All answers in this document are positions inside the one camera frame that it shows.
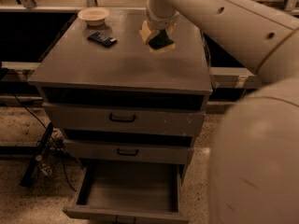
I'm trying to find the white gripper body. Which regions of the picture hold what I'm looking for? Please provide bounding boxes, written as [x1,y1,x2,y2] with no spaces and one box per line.
[145,7,180,30]

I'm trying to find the green and yellow sponge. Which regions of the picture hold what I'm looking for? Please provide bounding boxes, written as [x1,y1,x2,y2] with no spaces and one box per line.
[148,30,175,54]

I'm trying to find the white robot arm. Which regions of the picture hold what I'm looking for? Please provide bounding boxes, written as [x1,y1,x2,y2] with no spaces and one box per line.
[142,0,299,224]

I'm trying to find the grey drawer cabinet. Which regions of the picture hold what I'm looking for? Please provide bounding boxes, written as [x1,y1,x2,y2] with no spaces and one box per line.
[27,8,213,175]

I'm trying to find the grey top drawer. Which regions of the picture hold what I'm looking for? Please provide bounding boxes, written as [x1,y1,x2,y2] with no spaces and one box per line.
[43,103,205,136]

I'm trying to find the grey middle drawer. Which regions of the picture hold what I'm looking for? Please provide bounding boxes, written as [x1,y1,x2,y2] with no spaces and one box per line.
[64,139,193,164]

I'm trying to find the grey open bottom drawer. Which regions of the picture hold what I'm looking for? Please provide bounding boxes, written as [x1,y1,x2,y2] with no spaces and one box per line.
[64,160,189,224]

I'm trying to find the beige bowl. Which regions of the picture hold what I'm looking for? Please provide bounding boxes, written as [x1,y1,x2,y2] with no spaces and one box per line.
[78,7,110,26]

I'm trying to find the small plastic bottle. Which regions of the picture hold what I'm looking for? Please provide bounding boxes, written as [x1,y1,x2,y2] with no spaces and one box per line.
[35,155,53,176]

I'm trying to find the black stand leg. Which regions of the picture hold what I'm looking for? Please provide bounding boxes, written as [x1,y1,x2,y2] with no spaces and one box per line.
[20,123,53,188]

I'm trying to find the metal railing frame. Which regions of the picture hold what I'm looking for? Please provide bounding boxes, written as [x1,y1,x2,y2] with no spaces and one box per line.
[0,0,299,91]

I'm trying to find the black floor cable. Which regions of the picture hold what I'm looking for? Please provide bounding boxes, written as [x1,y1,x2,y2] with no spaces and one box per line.
[11,92,78,192]

